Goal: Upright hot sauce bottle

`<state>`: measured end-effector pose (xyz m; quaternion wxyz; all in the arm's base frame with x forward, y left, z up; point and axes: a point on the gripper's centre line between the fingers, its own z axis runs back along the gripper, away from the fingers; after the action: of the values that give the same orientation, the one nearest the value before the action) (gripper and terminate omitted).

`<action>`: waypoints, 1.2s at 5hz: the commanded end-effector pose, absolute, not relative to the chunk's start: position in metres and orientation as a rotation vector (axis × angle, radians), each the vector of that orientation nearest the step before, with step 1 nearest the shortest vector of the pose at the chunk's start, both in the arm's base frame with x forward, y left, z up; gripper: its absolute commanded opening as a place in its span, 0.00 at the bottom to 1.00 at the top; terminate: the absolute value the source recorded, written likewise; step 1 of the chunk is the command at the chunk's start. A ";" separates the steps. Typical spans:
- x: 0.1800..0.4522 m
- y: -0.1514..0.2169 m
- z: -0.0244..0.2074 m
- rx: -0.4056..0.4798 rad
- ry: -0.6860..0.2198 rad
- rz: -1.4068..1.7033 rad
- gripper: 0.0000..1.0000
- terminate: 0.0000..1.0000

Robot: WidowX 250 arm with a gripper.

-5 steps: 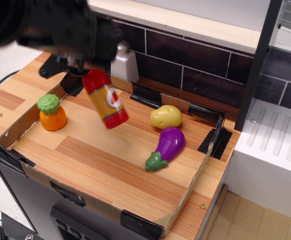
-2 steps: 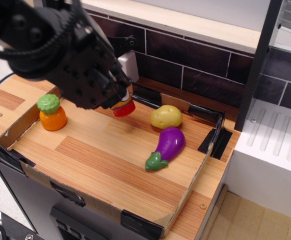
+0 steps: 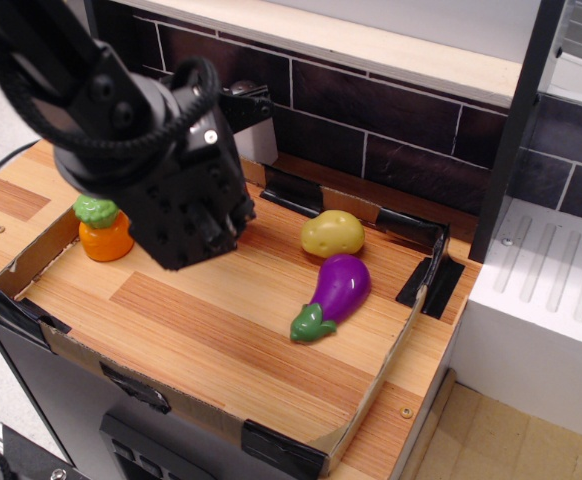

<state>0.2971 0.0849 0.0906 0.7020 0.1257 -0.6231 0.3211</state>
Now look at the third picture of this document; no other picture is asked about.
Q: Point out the white toy sink drainboard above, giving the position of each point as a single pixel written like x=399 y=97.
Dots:
x=520 y=337

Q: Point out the cardboard fence with black tape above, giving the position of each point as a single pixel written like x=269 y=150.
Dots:
x=200 y=359

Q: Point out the purple toy eggplant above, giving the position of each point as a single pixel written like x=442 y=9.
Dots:
x=343 y=285

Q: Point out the orange toy carrot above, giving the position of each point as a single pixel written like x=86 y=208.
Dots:
x=103 y=229

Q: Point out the brass screw right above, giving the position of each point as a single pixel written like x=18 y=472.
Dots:
x=406 y=412

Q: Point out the yellow toy potato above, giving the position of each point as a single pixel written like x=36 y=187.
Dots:
x=332 y=232

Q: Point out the white salt shaker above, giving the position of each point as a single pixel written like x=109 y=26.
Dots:
x=257 y=142

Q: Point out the black toy oven front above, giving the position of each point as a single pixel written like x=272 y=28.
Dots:
x=139 y=457

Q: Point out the wooden shelf with black posts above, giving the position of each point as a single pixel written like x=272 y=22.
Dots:
x=436 y=122

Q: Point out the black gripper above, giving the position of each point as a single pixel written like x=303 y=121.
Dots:
x=192 y=204

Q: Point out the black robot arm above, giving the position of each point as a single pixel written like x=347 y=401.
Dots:
x=105 y=123

